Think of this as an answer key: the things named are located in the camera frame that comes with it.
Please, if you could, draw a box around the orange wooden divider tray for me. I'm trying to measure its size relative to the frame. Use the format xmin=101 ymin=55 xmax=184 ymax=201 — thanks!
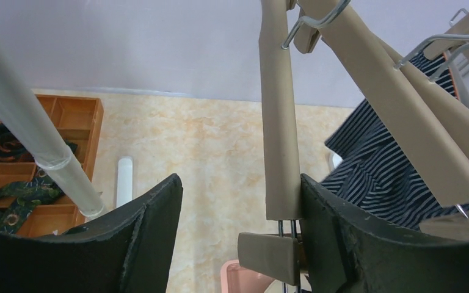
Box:
xmin=0 ymin=95 xmax=104 ymax=237

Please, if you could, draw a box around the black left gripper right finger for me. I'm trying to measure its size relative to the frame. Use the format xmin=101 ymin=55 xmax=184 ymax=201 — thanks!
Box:
xmin=300 ymin=174 xmax=469 ymax=292

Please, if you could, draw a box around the white metal clothes rack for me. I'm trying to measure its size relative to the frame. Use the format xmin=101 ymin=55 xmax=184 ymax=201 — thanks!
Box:
xmin=0 ymin=47 xmax=119 ymax=220

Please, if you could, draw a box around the beige clip hanger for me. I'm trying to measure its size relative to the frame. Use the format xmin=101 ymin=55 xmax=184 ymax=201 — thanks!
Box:
xmin=284 ymin=1 xmax=469 ymax=207
xmin=374 ymin=34 xmax=469 ymax=191
xmin=238 ymin=1 xmax=302 ymax=292
xmin=394 ymin=9 xmax=469 ymax=82

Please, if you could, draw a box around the pink plastic basket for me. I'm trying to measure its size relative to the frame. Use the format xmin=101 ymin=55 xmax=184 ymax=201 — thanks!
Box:
xmin=220 ymin=259 xmax=283 ymax=293

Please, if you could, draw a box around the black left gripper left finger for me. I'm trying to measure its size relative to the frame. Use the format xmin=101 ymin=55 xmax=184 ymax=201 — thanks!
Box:
xmin=0 ymin=174 xmax=183 ymax=292

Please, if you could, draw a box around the green patterned tie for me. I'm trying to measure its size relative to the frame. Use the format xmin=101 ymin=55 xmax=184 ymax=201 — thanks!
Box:
xmin=0 ymin=139 xmax=79 ymax=236

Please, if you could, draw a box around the dark striped underwear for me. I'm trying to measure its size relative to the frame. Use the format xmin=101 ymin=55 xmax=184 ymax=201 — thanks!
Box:
xmin=319 ymin=50 xmax=469 ymax=231

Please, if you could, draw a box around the black rolled cloth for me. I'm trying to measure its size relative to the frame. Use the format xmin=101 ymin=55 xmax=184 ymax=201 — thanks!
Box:
xmin=0 ymin=124 xmax=33 ymax=163

